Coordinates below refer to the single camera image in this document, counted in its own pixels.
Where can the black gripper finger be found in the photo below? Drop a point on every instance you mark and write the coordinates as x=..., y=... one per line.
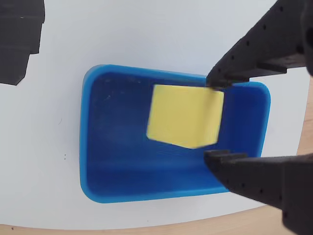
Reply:
x=264, y=44
x=264, y=178

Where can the yellow cube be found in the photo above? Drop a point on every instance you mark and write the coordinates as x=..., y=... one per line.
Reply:
x=183, y=115

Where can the blue rectangular plastic bin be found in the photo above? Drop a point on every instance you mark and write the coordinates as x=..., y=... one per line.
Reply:
x=110, y=147

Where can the white table mat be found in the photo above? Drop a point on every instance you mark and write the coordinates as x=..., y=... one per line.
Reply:
x=146, y=31

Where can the black blocky object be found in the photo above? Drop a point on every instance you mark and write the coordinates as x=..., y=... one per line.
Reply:
x=17, y=39

